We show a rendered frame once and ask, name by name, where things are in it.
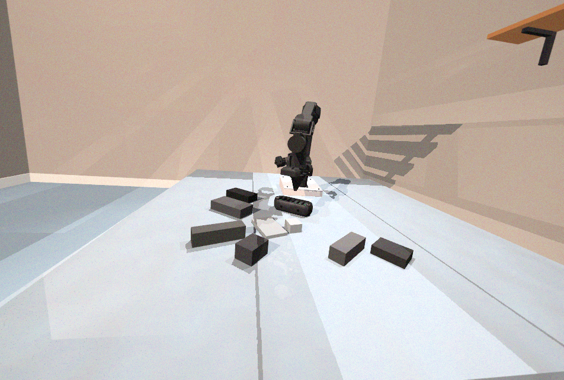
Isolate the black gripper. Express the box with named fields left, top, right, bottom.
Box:
left=280, top=152, right=312, bottom=191

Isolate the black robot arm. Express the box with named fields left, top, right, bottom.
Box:
left=275, top=101, right=321, bottom=188

